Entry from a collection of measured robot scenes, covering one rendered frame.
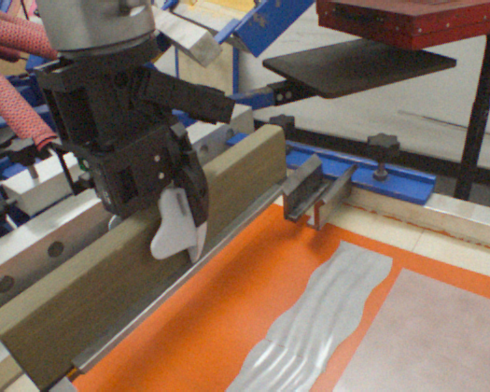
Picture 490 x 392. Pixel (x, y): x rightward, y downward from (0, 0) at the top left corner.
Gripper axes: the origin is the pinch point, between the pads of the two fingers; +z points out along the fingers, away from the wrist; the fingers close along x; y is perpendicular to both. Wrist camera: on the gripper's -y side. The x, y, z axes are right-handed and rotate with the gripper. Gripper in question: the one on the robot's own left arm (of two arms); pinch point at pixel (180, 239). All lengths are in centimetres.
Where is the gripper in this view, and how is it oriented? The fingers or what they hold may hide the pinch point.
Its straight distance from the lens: 40.9
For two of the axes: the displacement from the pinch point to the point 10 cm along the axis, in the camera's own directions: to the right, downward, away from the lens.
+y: -6.0, 5.0, -6.3
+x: 7.9, 2.6, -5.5
